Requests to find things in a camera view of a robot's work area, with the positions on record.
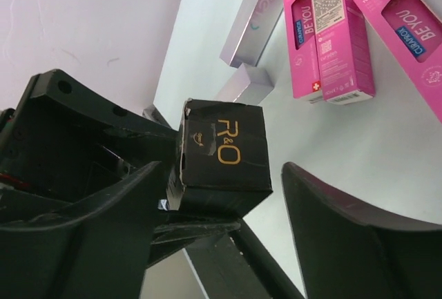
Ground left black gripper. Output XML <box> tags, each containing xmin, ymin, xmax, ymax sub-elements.
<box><xmin>1</xmin><ymin>69</ymin><xmax>177</xmax><ymax>202</ymax></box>

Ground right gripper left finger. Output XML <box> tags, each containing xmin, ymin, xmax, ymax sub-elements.
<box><xmin>1</xmin><ymin>162</ymin><xmax>162</xmax><ymax>298</ymax></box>

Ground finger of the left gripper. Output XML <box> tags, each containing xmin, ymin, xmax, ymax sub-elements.
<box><xmin>146</xmin><ymin>218</ymin><xmax>240</xmax><ymax>269</ymax></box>

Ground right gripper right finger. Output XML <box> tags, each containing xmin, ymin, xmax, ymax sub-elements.
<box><xmin>281</xmin><ymin>162</ymin><xmax>441</xmax><ymax>298</ymax></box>

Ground silver O toothpaste box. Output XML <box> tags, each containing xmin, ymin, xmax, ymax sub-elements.
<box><xmin>166</xmin><ymin>99</ymin><xmax>273</xmax><ymax>218</ymax></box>

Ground plain silver toothpaste box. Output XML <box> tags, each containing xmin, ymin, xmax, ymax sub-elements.
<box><xmin>220</xmin><ymin>0</ymin><xmax>283</xmax><ymax>68</ymax></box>

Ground pink toothpaste box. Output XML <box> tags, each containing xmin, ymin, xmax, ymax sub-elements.
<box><xmin>283</xmin><ymin>0</ymin><xmax>323</xmax><ymax>104</ymax></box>
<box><xmin>311</xmin><ymin>0</ymin><xmax>376</xmax><ymax>105</ymax></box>
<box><xmin>353</xmin><ymin>0</ymin><xmax>441</xmax><ymax>119</ymax></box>

